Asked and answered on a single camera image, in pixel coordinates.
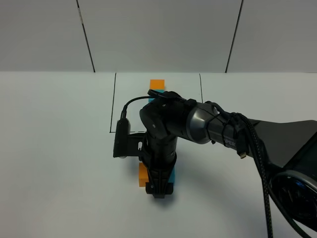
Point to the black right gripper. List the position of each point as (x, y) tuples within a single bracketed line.
[(162, 156)]

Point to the blue wooden cube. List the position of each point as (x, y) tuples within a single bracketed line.
[(172, 177)]

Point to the orange wooden cube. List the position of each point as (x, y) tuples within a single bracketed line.
[(142, 175)]

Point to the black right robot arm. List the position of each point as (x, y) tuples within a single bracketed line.
[(285, 154)]

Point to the blue template block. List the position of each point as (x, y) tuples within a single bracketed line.
[(158, 90)]

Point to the orange template block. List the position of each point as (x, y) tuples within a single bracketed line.
[(157, 84)]

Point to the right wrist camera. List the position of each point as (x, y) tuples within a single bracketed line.
[(126, 144)]

